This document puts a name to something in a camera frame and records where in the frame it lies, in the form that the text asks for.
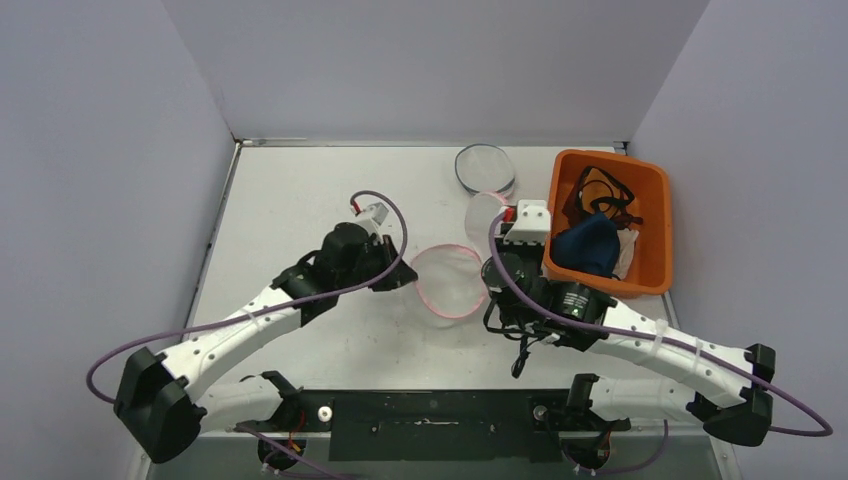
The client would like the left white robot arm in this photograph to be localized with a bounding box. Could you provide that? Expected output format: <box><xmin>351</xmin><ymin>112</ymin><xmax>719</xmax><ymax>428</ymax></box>
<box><xmin>113</xmin><ymin>222</ymin><xmax>418</xmax><ymax>464</ymax></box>

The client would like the pink-trimmed mesh laundry bag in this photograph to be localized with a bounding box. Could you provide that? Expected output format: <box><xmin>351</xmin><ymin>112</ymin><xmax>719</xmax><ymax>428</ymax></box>
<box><xmin>407</xmin><ymin>191</ymin><xmax>507</xmax><ymax>329</ymax></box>

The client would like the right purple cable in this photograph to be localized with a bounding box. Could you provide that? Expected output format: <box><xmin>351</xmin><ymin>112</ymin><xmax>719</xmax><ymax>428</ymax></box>
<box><xmin>487</xmin><ymin>211</ymin><xmax>835</xmax><ymax>439</ymax></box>

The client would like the purple cable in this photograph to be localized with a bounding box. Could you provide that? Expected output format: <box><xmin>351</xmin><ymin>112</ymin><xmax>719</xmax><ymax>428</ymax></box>
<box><xmin>487</xmin><ymin>211</ymin><xmax>835</xmax><ymax>439</ymax></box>
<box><xmin>86</xmin><ymin>190</ymin><xmax>409</xmax><ymax>405</ymax></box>

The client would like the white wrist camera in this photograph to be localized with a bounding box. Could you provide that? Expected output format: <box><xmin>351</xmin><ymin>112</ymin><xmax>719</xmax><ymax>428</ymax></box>
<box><xmin>353</xmin><ymin>202</ymin><xmax>389</xmax><ymax>238</ymax></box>
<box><xmin>503</xmin><ymin>199</ymin><xmax>552</xmax><ymax>246</ymax></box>

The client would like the blue-trimmed mesh laundry bag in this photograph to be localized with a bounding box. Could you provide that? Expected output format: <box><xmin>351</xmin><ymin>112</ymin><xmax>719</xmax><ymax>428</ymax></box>
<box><xmin>454</xmin><ymin>143</ymin><xmax>516</xmax><ymax>197</ymax></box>

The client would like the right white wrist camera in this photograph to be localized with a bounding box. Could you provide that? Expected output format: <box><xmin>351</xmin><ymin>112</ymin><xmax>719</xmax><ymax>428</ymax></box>
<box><xmin>503</xmin><ymin>199</ymin><xmax>552</xmax><ymax>246</ymax></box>

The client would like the orange and black bra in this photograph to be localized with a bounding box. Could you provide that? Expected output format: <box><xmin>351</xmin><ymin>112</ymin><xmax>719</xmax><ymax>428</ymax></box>
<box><xmin>573</xmin><ymin>166</ymin><xmax>636</xmax><ymax>220</ymax></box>

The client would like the beige lace bra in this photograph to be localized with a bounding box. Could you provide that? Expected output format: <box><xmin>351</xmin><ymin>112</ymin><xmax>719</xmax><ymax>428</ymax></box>
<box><xmin>612</xmin><ymin>228</ymin><xmax>640</xmax><ymax>280</ymax></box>

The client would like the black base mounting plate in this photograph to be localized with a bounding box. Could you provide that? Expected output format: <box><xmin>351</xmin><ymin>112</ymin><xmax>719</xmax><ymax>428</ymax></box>
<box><xmin>251</xmin><ymin>389</ymin><xmax>631</xmax><ymax>463</ymax></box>

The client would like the navy blue bra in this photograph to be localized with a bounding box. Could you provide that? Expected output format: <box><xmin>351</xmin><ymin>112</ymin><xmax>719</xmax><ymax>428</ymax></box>
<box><xmin>550</xmin><ymin>213</ymin><xmax>621</xmax><ymax>278</ymax></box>

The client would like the orange plastic bin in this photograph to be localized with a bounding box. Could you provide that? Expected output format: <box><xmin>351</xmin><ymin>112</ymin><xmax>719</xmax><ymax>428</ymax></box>
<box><xmin>543</xmin><ymin>149</ymin><xmax>673</xmax><ymax>298</ymax></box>

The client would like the red bra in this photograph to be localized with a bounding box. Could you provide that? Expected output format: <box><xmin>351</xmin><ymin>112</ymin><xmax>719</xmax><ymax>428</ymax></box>
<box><xmin>562</xmin><ymin>193</ymin><xmax>644</xmax><ymax>229</ymax></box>

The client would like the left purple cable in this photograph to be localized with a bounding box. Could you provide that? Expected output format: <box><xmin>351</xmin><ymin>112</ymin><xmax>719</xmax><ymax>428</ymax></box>
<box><xmin>86</xmin><ymin>190</ymin><xmax>409</xmax><ymax>405</ymax></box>

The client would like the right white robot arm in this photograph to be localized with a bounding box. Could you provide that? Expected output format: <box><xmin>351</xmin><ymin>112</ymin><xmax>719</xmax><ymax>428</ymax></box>
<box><xmin>481</xmin><ymin>247</ymin><xmax>776</xmax><ymax>447</ymax></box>

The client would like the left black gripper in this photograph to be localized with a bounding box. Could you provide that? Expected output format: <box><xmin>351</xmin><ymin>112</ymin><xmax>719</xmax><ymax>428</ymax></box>
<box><xmin>337</xmin><ymin>234</ymin><xmax>418</xmax><ymax>292</ymax></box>

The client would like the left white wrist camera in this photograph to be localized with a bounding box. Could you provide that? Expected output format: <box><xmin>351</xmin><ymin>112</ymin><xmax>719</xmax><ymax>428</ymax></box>
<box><xmin>353</xmin><ymin>202</ymin><xmax>389</xmax><ymax>238</ymax></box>

